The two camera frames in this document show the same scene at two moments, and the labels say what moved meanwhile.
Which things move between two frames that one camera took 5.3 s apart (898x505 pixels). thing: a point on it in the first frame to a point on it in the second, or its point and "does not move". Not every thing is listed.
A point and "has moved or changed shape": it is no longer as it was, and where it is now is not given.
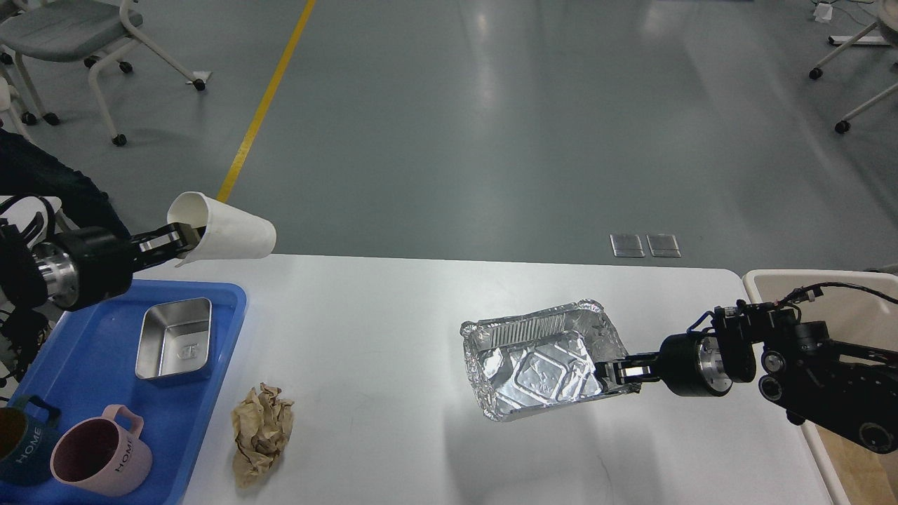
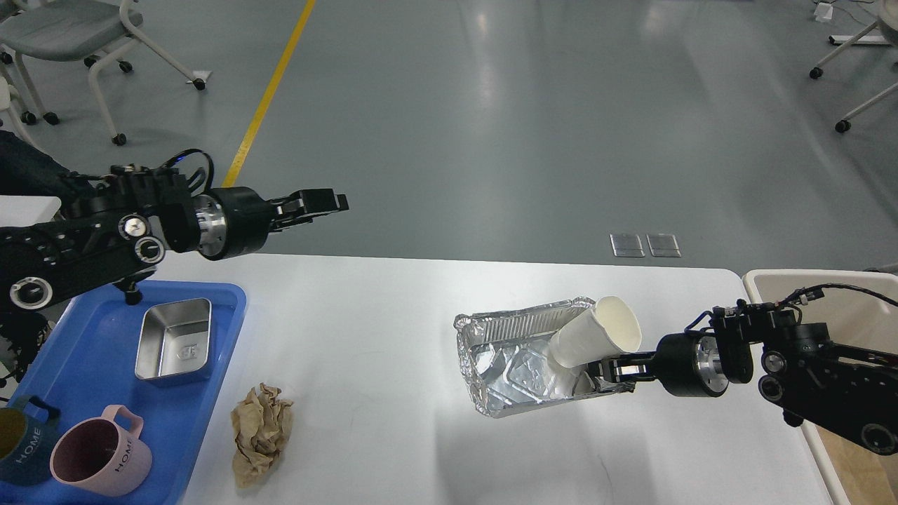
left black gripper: (83, 266) to (232, 221)
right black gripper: (694, 365) does not move
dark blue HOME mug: (27, 445) does not move
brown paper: (262, 422) does not move
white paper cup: (230, 232) has moved or changed shape
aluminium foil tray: (523, 361) does not move
